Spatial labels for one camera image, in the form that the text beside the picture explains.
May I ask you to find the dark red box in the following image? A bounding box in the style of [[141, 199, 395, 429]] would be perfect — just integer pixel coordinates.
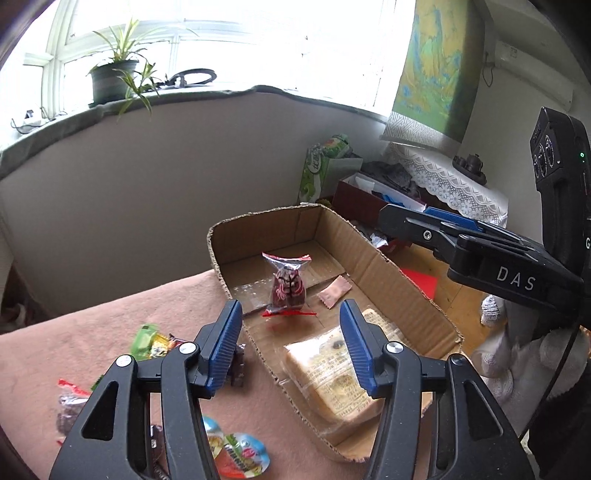
[[332, 173, 428, 227]]

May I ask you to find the dark snack wrapper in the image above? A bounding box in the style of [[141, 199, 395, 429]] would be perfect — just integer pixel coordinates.
[[150, 425, 169, 480]]

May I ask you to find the small pink sachet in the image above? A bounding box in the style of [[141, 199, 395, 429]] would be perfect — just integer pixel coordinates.
[[318, 274, 352, 310]]

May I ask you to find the lace-covered side table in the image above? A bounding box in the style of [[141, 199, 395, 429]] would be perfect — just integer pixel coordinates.
[[385, 143, 509, 229]]

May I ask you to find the cardboard box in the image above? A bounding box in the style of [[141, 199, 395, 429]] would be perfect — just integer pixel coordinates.
[[206, 203, 465, 463]]

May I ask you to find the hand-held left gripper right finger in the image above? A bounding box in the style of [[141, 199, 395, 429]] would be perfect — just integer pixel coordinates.
[[338, 299, 536, 480]]

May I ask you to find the clear packet with dark snack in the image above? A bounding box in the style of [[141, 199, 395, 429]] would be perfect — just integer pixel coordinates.
[[261, 251, 319, 319], [55, 378, 93, 446]]

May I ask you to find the white crumpled cloth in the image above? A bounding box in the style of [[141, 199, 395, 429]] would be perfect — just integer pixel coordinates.
[[480, 295, 506, 326]]

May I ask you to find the clear wrapped cake packet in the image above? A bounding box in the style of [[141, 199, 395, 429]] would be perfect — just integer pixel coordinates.
[[277, 307, 435, 439]]

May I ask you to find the green snack packet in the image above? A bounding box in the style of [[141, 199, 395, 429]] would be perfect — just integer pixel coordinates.
[[131, 324, 160, 361]]

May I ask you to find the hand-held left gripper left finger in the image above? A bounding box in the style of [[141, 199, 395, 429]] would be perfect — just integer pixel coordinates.
[[48, 299, 244, 480]]

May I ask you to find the brown chocolate bar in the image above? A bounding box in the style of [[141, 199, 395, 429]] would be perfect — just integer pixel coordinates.
[[228, 344, 249, 387]]

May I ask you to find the white window frame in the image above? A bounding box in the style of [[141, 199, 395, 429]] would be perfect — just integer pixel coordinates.
[[23, 0, 384, 114]]

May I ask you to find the blue lid jelly cup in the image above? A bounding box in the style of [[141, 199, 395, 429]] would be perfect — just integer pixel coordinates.
[[202, 415, 228, 467]]

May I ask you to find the red paper sheet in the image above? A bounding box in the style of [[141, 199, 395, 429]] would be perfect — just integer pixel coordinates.
[[399, 267, 439, 301]]

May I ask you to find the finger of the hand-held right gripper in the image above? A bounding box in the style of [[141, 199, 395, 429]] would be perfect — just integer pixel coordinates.
[[378, 203, 467, 266], [422, 206, 543, 252]]

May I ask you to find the green lid jelly cup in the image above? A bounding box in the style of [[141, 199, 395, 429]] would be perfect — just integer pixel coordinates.
[[219, 431, 271, 476]]

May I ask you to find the yellow wrapped candy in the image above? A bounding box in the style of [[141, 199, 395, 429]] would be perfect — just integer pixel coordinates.
[[152, 333, 186, 360]]

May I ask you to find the grey crumpled cloth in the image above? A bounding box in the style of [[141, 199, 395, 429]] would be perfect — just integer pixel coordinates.
[[365, 161, 416, 191]]

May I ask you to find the person's dark clothing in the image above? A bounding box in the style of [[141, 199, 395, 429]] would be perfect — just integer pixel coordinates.
[[526, 392, 591, 480]]

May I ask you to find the white air conditioner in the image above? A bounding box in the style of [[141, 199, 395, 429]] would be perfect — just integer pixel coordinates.
[[492, 39, 575, 109]]

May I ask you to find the green white paper bag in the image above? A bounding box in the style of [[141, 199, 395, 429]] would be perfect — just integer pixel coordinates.
[[299, 134, 363, 206]]

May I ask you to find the wall scroll painting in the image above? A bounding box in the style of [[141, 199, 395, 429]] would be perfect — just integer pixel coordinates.
[[381, 0, 485, 144]]

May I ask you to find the black cable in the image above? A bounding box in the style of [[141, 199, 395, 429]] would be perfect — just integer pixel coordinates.
[[519, 318, 581, 444]]

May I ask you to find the black curved object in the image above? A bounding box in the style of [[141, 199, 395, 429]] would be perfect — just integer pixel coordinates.
[[164, 69, 218, 89]]

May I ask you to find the potted green plant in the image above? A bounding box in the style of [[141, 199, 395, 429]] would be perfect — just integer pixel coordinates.
[[88, 18, 162, 121]]

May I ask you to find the dark teapot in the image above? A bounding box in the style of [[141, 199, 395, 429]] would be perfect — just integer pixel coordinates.
[[452, 154, 488, 185]]

